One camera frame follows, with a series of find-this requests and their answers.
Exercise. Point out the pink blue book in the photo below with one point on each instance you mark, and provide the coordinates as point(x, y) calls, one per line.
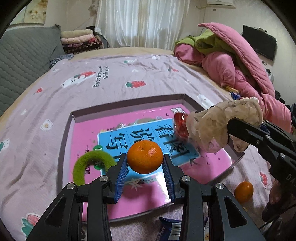
point(143, 135)

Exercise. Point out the stack of folded blankets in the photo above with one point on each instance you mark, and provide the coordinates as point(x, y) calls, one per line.
point(78, 41)

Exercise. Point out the small red egg snack pack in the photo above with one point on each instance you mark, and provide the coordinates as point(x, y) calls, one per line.
point(180, 128)

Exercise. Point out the green blanket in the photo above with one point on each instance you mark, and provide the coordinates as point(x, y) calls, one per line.
point(212, 40)

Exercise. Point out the white air conditioner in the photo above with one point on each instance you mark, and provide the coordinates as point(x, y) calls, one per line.
point(221, 3)

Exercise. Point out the person's right hand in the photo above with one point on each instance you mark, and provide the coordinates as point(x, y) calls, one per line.
point(275, 193)

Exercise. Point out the green fuzzy scrunchie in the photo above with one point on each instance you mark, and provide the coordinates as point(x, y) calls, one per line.
point(91, 158)

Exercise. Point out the pink quilted duvet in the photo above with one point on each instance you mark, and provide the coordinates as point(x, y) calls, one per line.
point(248, 76)

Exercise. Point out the blossom wall painting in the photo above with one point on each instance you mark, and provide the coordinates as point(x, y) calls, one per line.
point(33, 13)

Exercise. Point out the white sheer curtain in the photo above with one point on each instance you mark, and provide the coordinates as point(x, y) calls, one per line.
point(145, 24)

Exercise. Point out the dark shallow box tray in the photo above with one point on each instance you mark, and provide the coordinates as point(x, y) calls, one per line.
point(122, 107)

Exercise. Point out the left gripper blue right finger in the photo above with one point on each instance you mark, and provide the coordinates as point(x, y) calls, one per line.
point(227, 218)

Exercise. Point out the grey quilted headboard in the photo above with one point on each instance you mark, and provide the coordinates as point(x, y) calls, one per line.
point(25, 56)

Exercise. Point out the small orange tangerine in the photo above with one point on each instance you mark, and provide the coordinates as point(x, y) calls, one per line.
point(144, 157)

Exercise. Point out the purple strawberry bed sheet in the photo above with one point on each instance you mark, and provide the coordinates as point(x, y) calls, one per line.
point(32, 134)

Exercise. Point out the black television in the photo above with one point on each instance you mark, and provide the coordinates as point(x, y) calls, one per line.
point(262, 43)

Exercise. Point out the blue snack packet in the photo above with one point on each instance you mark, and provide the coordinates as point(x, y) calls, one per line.
point(170, 229)

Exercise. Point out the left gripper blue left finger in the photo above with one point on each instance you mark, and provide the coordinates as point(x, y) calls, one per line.
point(62, 220)

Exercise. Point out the small wicker basket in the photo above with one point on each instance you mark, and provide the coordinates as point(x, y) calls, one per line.
point(233, 92)

